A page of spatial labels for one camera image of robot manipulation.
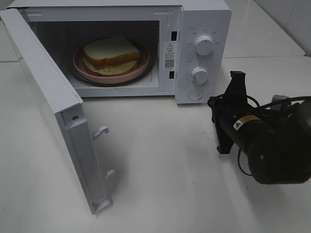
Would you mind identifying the pink round plate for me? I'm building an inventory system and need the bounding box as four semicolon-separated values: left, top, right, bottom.
72;40;154;86

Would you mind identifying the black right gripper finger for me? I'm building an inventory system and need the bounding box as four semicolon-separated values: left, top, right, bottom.
224;71;247;97

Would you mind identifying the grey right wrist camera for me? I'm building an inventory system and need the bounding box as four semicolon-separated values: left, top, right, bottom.
270;95;289;111

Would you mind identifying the white microwave oven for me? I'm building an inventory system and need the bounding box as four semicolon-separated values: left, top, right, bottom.
6;0;231;104

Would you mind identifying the green lettuce leaf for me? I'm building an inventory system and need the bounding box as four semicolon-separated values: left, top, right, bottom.
83;58;137;75

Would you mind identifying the glass microwave turntable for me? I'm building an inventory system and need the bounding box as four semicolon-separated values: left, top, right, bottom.
68;40;155;87

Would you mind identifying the white bread sandwich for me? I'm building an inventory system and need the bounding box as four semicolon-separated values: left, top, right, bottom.
83;36;140;67

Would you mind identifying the white microwave door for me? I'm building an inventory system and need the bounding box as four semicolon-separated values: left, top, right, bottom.
0;9;114;214

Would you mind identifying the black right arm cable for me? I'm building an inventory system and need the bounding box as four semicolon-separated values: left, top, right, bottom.
207;93;311;175

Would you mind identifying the white microwave knob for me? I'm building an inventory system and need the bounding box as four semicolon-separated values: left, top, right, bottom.
194;34;214;56
191;67;209;84

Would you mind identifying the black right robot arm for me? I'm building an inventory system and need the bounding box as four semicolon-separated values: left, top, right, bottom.
207;71;311;184

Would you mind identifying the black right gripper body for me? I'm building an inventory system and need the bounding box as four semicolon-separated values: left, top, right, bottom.
207;94;267;154

